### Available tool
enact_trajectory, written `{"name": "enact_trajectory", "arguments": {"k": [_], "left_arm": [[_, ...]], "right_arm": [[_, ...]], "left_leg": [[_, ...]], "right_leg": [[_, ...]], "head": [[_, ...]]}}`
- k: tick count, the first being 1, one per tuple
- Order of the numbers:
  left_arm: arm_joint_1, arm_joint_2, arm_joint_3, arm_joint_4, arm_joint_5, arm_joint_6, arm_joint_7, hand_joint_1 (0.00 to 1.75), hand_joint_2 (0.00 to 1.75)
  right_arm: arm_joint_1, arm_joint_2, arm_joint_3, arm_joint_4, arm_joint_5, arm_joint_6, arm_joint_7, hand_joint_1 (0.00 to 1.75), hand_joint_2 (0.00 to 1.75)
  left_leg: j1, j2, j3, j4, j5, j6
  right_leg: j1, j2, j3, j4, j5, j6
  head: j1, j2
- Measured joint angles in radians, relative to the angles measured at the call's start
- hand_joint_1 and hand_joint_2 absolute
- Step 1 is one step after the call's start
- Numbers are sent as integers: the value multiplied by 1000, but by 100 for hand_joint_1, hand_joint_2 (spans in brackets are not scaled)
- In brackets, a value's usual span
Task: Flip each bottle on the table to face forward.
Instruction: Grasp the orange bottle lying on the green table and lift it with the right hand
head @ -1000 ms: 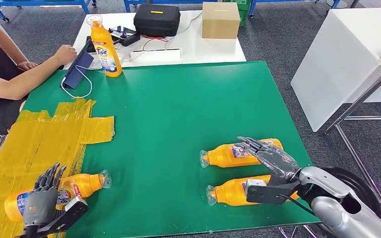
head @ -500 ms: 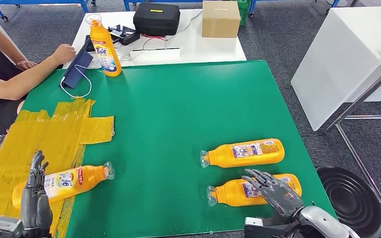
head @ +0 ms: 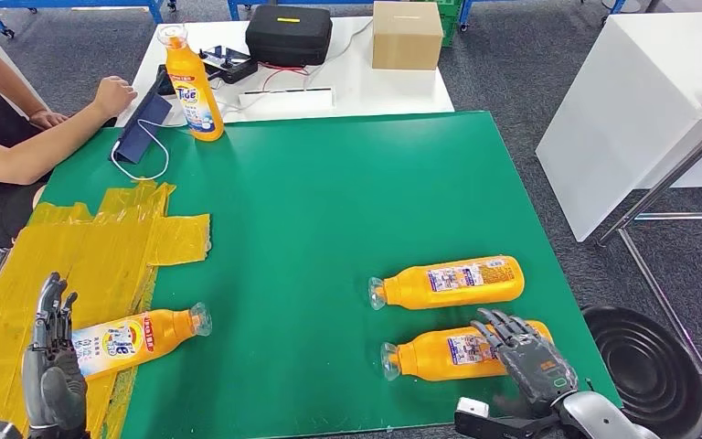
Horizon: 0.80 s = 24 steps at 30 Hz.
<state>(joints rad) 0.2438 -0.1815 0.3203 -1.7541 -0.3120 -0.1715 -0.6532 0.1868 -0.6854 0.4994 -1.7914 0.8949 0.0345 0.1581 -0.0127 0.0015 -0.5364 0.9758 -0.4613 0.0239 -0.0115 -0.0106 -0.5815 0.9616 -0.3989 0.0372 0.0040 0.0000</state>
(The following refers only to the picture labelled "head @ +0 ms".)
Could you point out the person's left hand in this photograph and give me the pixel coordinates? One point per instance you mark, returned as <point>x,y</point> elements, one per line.
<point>48,119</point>

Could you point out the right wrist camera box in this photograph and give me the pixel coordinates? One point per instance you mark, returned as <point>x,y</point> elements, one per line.
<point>473,409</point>

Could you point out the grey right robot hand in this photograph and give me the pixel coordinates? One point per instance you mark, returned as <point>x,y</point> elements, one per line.
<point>532,369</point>

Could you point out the blue tablet folio case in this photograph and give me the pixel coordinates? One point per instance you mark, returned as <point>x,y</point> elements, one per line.
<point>139,133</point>

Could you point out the cardboard box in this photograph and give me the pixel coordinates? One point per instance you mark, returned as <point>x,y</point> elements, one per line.
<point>407,36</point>

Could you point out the person's left forearm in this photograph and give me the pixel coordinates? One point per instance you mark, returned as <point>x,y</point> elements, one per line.
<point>15,88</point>

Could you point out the white power strip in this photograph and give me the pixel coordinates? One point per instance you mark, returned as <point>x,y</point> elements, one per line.
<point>287,100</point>

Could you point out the black round stool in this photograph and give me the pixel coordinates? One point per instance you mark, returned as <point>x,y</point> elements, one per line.
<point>641,375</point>

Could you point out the black remote controller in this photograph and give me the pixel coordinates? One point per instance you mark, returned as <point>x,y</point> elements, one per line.
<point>236,66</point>

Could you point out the black smartphone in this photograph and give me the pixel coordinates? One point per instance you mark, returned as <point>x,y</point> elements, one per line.
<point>161,82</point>

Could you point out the black carrying case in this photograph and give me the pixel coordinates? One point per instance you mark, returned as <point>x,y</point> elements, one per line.
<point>289,36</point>

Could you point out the green table board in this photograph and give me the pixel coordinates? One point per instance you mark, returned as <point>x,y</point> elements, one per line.
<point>327,200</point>

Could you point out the orange detergent bottle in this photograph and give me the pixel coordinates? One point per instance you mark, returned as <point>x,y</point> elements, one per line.
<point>190,72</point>
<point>169,330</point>
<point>423,360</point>
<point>508,285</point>

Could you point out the person's right hand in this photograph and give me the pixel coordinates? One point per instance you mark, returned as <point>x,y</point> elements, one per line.
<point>115,97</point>

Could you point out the green plastic crate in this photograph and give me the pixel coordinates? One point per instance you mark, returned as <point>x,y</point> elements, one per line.
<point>451,24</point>

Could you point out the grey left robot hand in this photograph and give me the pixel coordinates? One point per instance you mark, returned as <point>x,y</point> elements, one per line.
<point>54,388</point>

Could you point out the person's right forearm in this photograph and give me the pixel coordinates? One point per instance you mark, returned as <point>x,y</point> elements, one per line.
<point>36,139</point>

